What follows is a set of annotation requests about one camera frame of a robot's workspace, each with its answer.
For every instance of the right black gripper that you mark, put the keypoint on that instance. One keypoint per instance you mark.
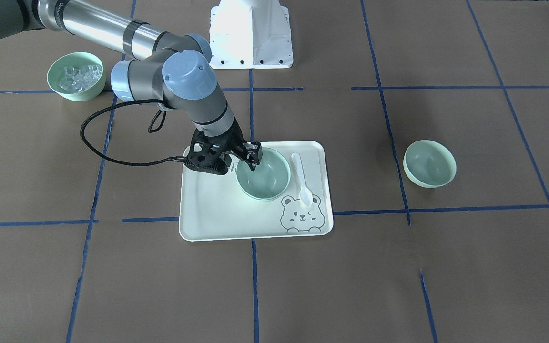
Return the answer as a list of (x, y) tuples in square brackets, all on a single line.
[(234, 141)]

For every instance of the green bowl moved to tray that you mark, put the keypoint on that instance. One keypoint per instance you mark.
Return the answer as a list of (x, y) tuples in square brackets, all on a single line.
[(271, 176)]

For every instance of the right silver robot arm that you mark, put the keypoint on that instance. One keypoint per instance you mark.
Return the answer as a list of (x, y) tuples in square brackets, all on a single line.
[(170, 71)]

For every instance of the green bowl on tray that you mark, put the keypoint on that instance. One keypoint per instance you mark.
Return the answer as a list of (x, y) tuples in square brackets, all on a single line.
[(263, 197)]

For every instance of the pale green bear tray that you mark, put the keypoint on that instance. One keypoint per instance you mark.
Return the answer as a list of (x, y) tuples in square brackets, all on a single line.
[(214, 207)]

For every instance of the white plastic spoon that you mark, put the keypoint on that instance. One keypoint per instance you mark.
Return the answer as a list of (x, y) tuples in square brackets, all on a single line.
[(305, 194)]

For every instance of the green bowl with ice cubes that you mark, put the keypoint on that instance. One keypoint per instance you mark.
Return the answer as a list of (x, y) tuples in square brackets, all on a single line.
[(77, 76)]

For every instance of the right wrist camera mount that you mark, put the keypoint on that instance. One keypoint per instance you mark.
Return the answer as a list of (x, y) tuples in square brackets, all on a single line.
[(207, 157)]

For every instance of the white pedestal column base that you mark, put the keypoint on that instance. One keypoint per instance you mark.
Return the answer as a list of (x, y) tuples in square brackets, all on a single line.
[(250, 34)]

